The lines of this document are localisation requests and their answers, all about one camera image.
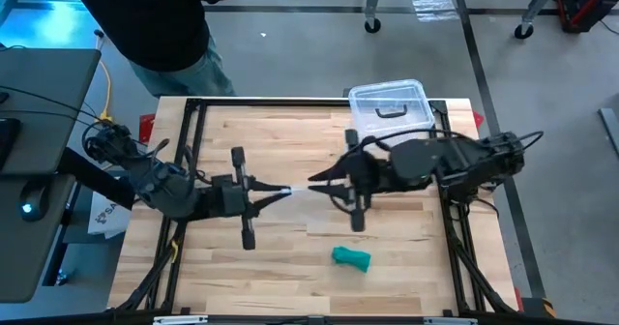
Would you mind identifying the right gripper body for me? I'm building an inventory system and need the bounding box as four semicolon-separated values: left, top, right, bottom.
343;129;367;234

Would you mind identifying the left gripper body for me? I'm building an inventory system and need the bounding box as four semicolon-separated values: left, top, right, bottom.
230;145;256;251

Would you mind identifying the clear plastic bag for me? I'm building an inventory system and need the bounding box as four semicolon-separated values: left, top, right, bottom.
282;184;339;227

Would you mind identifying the green elastic bandage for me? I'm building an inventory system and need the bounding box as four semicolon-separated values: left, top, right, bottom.
331;245;373;274

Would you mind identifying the clear lid with black handle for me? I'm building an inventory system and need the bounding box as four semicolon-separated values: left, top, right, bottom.
347;78;436;133

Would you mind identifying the clear plastic floor sheet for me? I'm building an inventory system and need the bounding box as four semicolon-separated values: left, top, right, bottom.
407;0;459;23

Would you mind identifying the person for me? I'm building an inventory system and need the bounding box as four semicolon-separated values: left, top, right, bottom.
62;0;238;98

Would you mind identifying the black computer mouse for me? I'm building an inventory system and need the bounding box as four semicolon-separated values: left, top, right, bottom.
17;182;49;223

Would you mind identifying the grey desk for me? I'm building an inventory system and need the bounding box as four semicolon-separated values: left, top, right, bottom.
0;47;102;305

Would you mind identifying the red and black crate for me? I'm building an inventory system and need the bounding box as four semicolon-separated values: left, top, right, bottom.
553;0;619;34

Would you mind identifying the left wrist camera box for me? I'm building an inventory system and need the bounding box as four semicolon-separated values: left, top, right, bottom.
210;173;248;218

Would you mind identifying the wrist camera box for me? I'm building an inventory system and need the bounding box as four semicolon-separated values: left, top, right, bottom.
358;151;388;194
210;173;248;218

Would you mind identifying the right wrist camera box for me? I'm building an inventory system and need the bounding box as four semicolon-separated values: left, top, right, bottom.
358;151;388;194

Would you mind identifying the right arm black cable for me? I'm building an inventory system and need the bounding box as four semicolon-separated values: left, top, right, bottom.
326;129;545;216

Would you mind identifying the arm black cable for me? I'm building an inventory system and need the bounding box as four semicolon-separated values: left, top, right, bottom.
81;121;214;187
326;129;545;216

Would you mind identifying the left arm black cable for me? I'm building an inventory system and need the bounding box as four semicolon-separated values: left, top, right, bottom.
81;121;214;187

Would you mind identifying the yellow cable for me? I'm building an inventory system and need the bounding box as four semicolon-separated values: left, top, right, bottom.
96;29;116;125

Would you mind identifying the thin black desk cable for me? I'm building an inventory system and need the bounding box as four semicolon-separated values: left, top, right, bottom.
0;109;101;133
0;85;105;126

